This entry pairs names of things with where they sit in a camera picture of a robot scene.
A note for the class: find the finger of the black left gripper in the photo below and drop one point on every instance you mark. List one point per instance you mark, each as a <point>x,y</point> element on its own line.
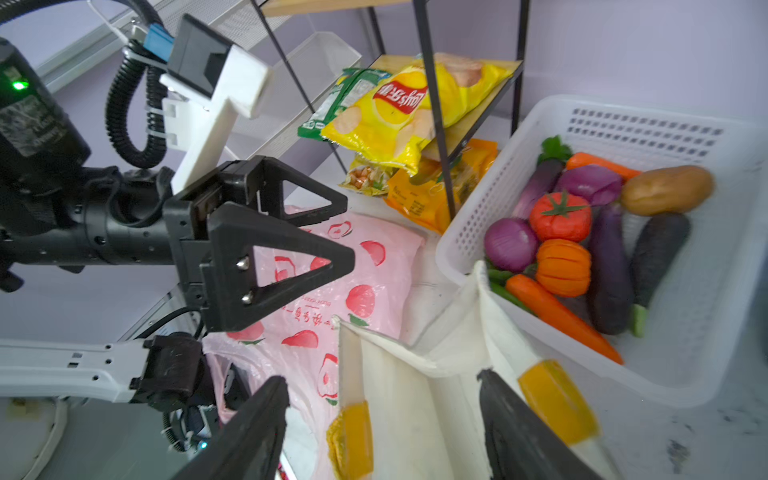
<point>259,264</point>
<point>287,194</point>

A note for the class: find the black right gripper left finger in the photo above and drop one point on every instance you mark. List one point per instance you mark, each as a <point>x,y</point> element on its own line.
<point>250,445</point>

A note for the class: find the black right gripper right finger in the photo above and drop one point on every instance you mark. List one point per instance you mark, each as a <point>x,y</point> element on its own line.
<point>519,445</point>

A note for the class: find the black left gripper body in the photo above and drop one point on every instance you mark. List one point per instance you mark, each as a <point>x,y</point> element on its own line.
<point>186,217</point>

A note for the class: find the pink plastic grocery bag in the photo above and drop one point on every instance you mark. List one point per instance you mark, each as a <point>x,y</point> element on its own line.
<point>300,340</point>

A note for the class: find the white canvas tote bag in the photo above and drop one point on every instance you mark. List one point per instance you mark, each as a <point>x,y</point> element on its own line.
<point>413,411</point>

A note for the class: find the yellow potato chips bag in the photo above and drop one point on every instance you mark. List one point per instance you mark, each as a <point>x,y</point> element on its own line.
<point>393,123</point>

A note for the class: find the orange toy pumpkin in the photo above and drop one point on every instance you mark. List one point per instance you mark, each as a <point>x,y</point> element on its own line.
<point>563,268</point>

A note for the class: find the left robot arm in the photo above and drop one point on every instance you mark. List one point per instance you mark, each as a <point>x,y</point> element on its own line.
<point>57,211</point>

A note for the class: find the yellow corn chips bag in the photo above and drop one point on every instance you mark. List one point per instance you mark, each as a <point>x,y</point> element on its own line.
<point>367,178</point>

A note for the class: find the green snack bag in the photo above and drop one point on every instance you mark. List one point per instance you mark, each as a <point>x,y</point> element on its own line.
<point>353,84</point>

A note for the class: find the orange mango gummy bag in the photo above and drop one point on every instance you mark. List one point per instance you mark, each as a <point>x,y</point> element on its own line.
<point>423,198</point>

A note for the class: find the orange carrot front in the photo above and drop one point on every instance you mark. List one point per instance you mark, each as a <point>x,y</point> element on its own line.
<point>551,311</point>

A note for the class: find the orange carrot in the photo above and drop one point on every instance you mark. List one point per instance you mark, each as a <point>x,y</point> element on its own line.
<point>551,311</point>
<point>581,159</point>

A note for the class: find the dark purple eggplant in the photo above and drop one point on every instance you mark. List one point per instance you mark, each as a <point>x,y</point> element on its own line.
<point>610,295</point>

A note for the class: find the purple onion front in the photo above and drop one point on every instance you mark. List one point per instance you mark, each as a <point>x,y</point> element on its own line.
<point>510,244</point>

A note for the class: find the purple onion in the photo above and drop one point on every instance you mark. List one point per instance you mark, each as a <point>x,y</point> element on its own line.
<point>510,244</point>
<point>596,184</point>

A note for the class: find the white plastic vegetable basket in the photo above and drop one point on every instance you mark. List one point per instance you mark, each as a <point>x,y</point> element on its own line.
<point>697,313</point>

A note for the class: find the red toy tomato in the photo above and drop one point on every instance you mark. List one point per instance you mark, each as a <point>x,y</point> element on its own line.
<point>562,216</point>

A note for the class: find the dark green cucumber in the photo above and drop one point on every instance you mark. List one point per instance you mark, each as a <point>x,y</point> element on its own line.
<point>658,244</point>

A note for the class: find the purple onion back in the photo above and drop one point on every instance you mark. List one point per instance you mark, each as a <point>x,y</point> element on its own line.
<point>596,184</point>

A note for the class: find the light purple eggplant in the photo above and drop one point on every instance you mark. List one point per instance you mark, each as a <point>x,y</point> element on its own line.
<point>550,165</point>

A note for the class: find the orange carrot back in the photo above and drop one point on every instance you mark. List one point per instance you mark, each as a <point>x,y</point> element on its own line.
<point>581,159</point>

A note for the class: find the brown potato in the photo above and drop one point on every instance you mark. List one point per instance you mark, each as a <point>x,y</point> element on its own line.
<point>667,190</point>

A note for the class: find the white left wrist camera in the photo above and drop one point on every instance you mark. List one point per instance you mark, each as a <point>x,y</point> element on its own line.
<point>218,82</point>

